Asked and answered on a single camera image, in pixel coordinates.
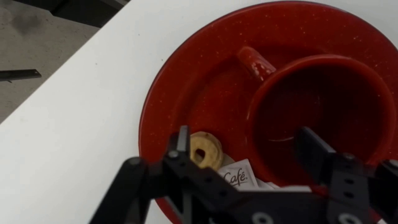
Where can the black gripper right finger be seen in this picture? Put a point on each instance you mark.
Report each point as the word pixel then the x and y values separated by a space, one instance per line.
pixel 340 178

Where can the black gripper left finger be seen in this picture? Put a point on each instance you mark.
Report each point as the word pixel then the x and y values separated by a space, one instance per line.
pixel 182 182

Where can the red mug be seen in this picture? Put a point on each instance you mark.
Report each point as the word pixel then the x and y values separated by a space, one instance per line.
pixel 323 107

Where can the red plate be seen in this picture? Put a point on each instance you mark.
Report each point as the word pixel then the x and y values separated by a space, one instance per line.
pixel 199 82

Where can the plain white sachet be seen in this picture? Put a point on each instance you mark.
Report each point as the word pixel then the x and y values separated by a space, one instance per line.
pixel 286 188

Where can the white cafe sachet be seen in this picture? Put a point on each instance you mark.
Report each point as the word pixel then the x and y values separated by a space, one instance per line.
pixel 238 176

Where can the dark furniture base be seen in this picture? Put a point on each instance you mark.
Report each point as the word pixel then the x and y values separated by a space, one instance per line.
pixel 78 10

